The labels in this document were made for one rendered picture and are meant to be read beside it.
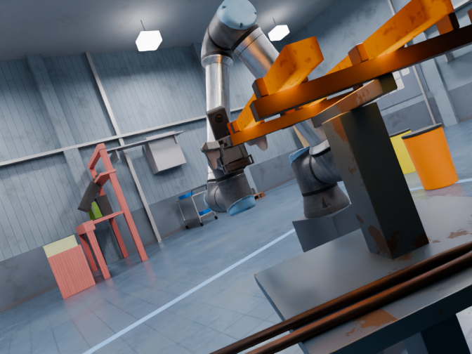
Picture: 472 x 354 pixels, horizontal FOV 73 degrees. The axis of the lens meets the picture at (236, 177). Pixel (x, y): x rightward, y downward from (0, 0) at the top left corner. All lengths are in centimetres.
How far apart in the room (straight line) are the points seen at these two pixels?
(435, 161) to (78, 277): 518
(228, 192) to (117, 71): 828
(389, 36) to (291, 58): 12
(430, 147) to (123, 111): 693
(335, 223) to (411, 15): 97
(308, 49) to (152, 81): 901
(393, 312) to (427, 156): 339
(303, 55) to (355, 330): 26
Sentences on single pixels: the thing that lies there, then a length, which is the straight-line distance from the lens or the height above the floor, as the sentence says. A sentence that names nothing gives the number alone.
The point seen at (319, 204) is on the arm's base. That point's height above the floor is 64.
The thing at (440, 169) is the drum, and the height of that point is 18.
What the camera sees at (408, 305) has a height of 69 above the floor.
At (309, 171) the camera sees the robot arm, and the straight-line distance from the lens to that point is 126.
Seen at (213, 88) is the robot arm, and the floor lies 117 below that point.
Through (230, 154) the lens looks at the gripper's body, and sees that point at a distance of 75.
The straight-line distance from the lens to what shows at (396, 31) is 37.
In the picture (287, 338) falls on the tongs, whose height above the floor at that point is 70.
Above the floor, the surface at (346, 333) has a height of 69.
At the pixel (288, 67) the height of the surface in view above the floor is 94.
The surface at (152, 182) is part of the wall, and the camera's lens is 834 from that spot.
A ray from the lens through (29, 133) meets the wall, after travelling 817.
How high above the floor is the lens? 88
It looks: 1 degrees down
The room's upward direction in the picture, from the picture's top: 21 degrees counter-clockwise
